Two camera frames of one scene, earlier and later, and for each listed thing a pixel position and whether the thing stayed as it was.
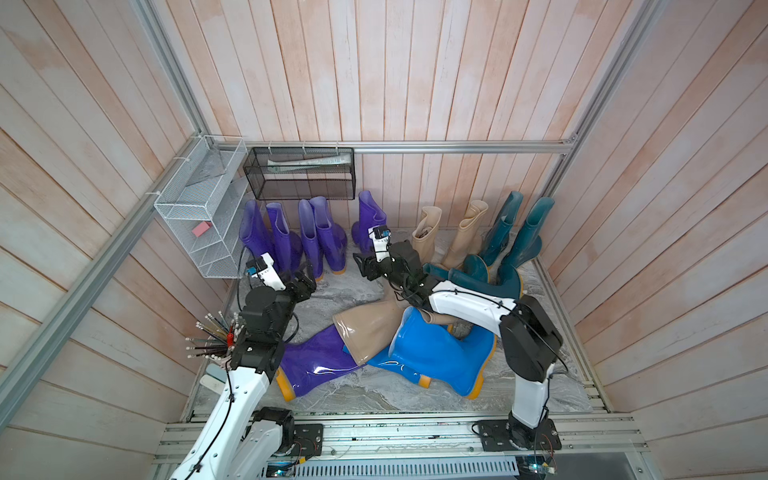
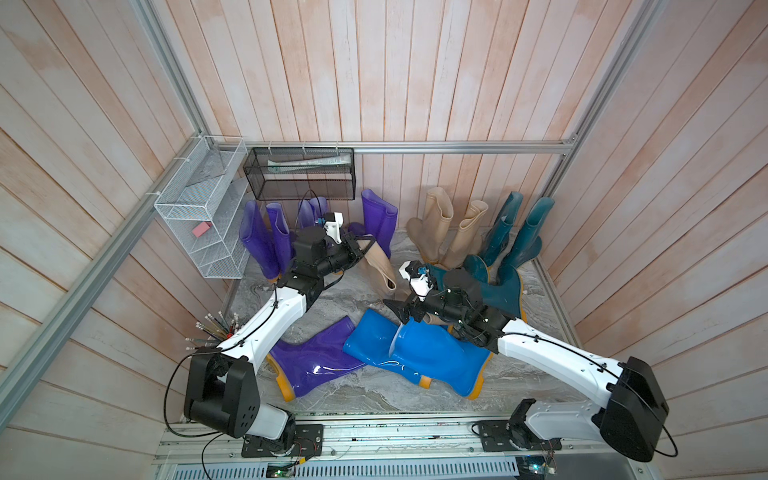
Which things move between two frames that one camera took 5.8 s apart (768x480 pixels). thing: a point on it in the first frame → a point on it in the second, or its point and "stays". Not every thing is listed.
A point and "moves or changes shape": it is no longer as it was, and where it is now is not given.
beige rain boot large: [369, 330] moves or changes shape
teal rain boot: [474, 265] stays
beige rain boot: [467, 240] stays
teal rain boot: [527, 242] stays
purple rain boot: [305, 363] stays
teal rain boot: [509, 283] stays
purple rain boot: [287, 246] stays
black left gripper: [308, 284] → [354, 250]
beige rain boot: [424, 235] moves or changes shape
